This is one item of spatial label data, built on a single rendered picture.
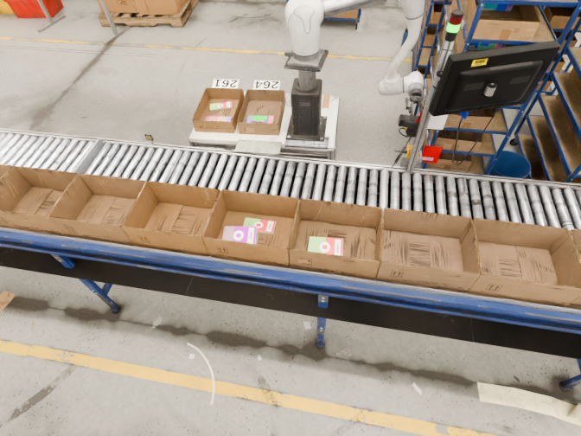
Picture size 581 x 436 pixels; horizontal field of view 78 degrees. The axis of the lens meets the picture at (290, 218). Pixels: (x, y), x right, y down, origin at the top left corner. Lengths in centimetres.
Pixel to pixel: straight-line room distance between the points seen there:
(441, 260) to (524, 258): 38
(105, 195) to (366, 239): 144
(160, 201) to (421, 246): 137
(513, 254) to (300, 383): 139
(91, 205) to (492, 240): 207
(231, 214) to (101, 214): 70
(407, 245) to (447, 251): 18
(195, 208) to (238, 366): 107
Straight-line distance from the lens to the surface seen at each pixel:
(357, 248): 177
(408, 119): 215
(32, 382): 299
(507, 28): 245
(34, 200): 247
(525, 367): 278
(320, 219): 183
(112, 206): 220
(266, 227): 182
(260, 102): 283
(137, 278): 219
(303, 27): 215
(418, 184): 228
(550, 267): 202
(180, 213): 201
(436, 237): 189
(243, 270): 169
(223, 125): 257
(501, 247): 198
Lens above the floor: 237
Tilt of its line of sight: 53 degrees down
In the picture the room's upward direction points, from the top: 4 degrees counter-clockwise
